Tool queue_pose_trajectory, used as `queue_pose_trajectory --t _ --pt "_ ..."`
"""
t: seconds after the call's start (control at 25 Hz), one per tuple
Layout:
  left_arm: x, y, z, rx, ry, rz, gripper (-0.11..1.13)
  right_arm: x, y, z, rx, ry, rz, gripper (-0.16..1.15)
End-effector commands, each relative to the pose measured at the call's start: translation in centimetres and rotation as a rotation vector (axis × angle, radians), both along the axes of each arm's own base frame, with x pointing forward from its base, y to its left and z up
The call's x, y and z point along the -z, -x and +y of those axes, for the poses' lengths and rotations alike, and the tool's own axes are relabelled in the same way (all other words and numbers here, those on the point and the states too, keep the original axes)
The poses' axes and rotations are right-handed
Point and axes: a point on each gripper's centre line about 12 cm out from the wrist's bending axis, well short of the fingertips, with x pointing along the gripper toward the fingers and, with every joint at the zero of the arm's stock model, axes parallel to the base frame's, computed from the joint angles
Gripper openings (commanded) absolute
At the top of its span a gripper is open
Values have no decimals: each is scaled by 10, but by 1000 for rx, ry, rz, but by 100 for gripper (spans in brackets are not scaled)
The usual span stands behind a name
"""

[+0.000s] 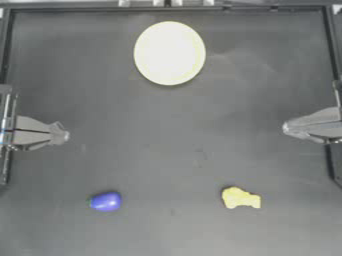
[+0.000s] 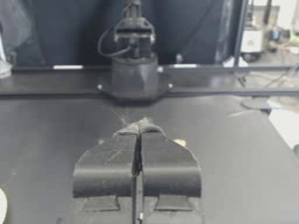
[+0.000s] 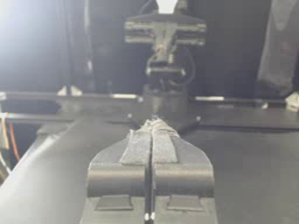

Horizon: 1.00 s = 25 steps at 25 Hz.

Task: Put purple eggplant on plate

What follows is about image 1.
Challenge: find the yellow toy food piece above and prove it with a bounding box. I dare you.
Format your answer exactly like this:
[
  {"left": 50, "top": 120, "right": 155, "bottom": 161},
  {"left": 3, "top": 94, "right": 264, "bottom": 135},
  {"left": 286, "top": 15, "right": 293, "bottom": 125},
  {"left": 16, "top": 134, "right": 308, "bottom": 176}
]
[{"left": 221, "top": 186, "right": 264, "bottom": 210}]

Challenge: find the black metal frame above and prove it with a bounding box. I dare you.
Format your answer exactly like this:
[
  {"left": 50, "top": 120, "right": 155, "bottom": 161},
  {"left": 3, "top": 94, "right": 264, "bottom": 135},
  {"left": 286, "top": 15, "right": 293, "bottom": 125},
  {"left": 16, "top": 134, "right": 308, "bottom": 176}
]
[{"left": 0, "top": 0, "right": 342, "bottom": 188}]

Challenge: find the purple toy eggplant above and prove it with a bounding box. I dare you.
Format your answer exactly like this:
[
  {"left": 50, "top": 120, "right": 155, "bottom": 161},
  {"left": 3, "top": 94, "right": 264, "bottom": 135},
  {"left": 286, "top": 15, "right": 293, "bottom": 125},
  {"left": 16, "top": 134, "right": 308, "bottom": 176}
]
[{"left": 87, "top": 190, "right": 123, "bottom": 213}]

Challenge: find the yellow round plate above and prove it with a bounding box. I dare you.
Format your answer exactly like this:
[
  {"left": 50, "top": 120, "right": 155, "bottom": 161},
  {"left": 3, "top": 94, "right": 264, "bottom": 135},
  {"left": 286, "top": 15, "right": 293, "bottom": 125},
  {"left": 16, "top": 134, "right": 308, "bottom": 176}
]
[{"left": 133, "top": 20, "right": 207, "bottom": 86}]

